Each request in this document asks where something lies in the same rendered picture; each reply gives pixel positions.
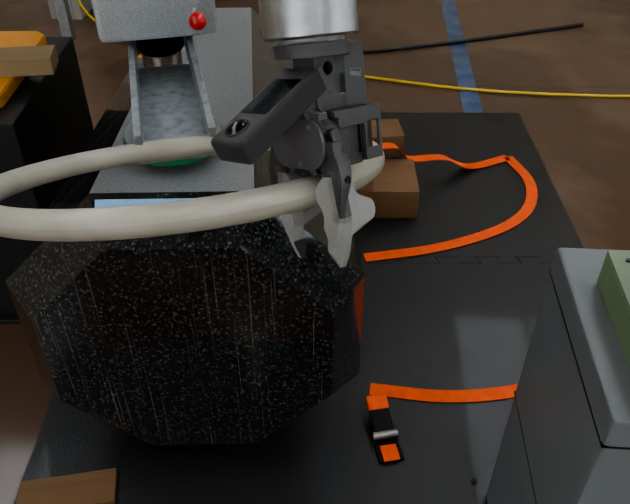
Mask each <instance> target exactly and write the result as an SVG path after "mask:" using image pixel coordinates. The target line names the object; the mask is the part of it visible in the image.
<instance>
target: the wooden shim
mask: <svg viewBox="0 0 630 504"><path fill-rule="evenodd" d="M116 486H117V468H111V469H104V470H97V471H90V472H83V473H76V474H69V475H62V476H55V477H48V478H41V479H34V480H27V481H20V484H19V490H18V496H17V501H16V504H115V502H116Z"/></svg>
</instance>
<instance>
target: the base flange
mask: <svg viewBox="0 0 630 504"><path fill-rule="evenodd" d="M40 45H48V44H47V40H46V36H45V35H43V34H42V33H40V32H38V31H0V48H4V47H22V46H40ZM25 77H26V76H20V77H4V78H0V108H3V107H4V106H5V104H6V103H7V102H8V100H9V99H10V97H11V96H12V95H13V93H14V92H15V91H16V89H17V88H18V87H19V85H20V84H21V82H22V81H23V80H24V78H25Z"/></svg>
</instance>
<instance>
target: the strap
mask: <svg viewBox="0 0 630 504"><path fill-rule="evenodd" d="M382 145H383V149H391V148H395V149H398V151H399V152H400V154H401V155H403V156H404V157H405V158H406V159H413V160H414V162H422V161H432V160H447V161H451V162H453V163H455V164H457V165H459V166H461V167H464V168H467V169H479V168H484V167H488V166H492V165H495V164H498V163H502V162H505V161H507V162H508V163H509V164H510V165H511V166H512V167H513V168H514V169H515V170H516V171H517V172H518V174H519V175H520V176H521V177H522V179H523V181H524V183H525V186H526V200H525V203H524V205H523V207H522V208H521V209H520V210H519V211H518V212H517V213H516V214H515V215H514V216H512V217H511V218H510V219H508V220H506V221H505V222H503V223H500V224H498V225H496V226H494V227H491V228H489V229H486V230H483V231H480V232H477V233H474V234H471V235H468V236H464V237H461V238H457V239H453V240H449V241H445V242H441V243H436V244H431V245H425V246H419V247H413V248H405V249H397V250H389V251H380V252H372V253H364V257H365V260H366V262H369V261H377V260H385V259H393V258H401V257H409V256H417V255H423V254H429V253H435V252H439V251H444V250H449V249H453V248H457V247H461V246H465V245H468V244H472V243H475V242H478V241H481V240H484V239H487V238H490V237H493V236H496V235H498V234H501V233H503V232H505V231H507V230H509V229H511V228H513V227H515V226H517V225H518V224H520V223H521V222H523V221H524V220H525V219H526V218H527V217H528V216H529V215H530V214H531V213H532V212H533V210H534V208H535V206H536V203H537V197H538V191H537V186H536V183H535V181H534V179H533V177H532V176H531V175H530V173H529V172H528V171H527V170H526V169H525V168H524V167H523V166H522V165H521V164H520V163H519V162H518V161H517V160H516V159H515V158H514V157H513V156H510V157H507V156H506V155H505V154H504V155H501V156H498V157H494V158H491V159H488V160H484V161H480V162H476V163H461V162H458V161H455V160H453V159H451V158H449V157H447V156H445V155H441V154H428V155H418V156H408V155H405V154H404V153H403V152H402V151H401V150H400V149H399V148H398V147H397V146H396V145H395V144H394V143H382ZM517 387H518V384H514V385H508V386H501V387H493V388H484V389H470V390H433V389H420V388H411V387H403V386H394V385H385V384H376V383H371V384H370V393H369V395H378V394H386V397H390V398H399V399H408V400H416V401H427V402H445V403H461V402H482V401H493V400H501V399H509V398H514V397H515V395H514V391H516V390H517Z"/></svg>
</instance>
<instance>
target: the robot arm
mask: <svg viewBox="0 0 630 504"><path fill-rule="evenodd" d="M258 3H259V12H260V20H261V29H262V38H263V41H264V42H276V41H277V44H278V46H273V50H274V59H275V60H290V59H292V61H293V69H284V70H283V71H282V72H281V73H280V74H279V75H278V76H277V77H276V78H275V79H274V80H273V81H272V82H271V83H270V84H269V85H268V86H267V87H265V88H264V89H263V90H262V91H261V92H260V93H259V94H258V95H257V96H256V97H255V98H254V99H253V100H252V101H251V102H250V103H249V104H248V105H247V106H246V107H245V108H243V109H242V110H241V111H240V112H239V113H238V114H237V115H236V116H235V117H234V118H233V119H232V120H231V121H230V122H229V123H228V124H227V125H226V126H225V127H224V128H222V129H221V130H220V131H219V132H218V133H217V134H216V135H215V136H214V137H213V138H212V139H211V145H212V147H213V149H214V150H215V152H216V153H217V155H218V157H219V158H220V160H222V161H227V162H234V163H241V164H248V165H252V164H254V163H255V162H256V161H257V160H258V159H259V158H260V157H261V156H262V155H263V154H264V153H265V152H266V151H267V150H268V149H269V148H270V147H271V152H270V157H269V174H270V180H271V185H274V184H278V183H283V182H287V181H291V180H295V179H299V178H303V177H307V176H311V175H312V176H314V177H315V176H318V175H322V177H323V178H322V179H321V180H320V182H319V183H318V185H317V187H316V188H315V195H316V199H317V203H318V204H319V205H317V206H314V207H311V208H307V209H304V210H300V211H297V212H293V213H289V214H285V215H281V220H282V223H283V225H284V228H285V230H286V232H287V235H288V237H289V239H290V242H291V244H292V246H293V248H294V250H295V252H296V254H297V256H298V257H300V258H304V257H305V255H306V238H305V234H304V224H306V223H307V222H308V221H310V220H311V219H313V218H314V217H315V216H317V215H318V214H319V213H321V212H323V215H324V230H325V232H326V235H327V238H328V249H327V251H328V253H329V254H330V256H331V257H332V258H333V260H334V261H335V262H336V264H337V265H338V266H339V268H341V267H345V266H346V265H347V262H348V259H349V255H350V251H351V242H352V235H353V234H354V233H356V232H357V231H358V230H359V229H361V228H362V227H363V226H364V225H366V224H367V223H368V222H369V221H371V220H372V219H373V217H374V215H375V205H374V202H373V200H372V199H371V198H369V197H366V196H363V195H360V194H358V193H357V192H356V190H355V187H354V183H353V179H352V171H351V165H353V164H357V163H360V162H363V160H365V159H366V160H368V159H372V158H375V157H379V156H383V145H382V130H381V115H380V103H368V102H367V98H366V84H365V70H364V57H363V43H362V41H352V42H349V39H345V35H346V34H355V33H357V32H358V31H359V23H358V10H357V0H258ZM371 119H376V126H377V141H378V145H375V146H373V141H372V127H371Z"/></svg>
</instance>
